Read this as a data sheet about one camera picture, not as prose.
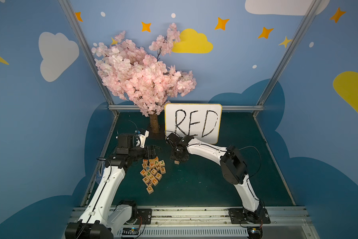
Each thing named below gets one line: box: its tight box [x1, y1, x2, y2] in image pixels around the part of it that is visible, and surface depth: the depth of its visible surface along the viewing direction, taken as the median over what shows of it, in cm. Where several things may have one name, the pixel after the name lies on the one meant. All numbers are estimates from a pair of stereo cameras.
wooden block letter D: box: [146, 185, 155, 195], surface depth 82 cm
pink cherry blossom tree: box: [91, 23, 197, 135], surface depth 70 cm
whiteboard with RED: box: [164, 103, 223, 145], surface depth 92 cm
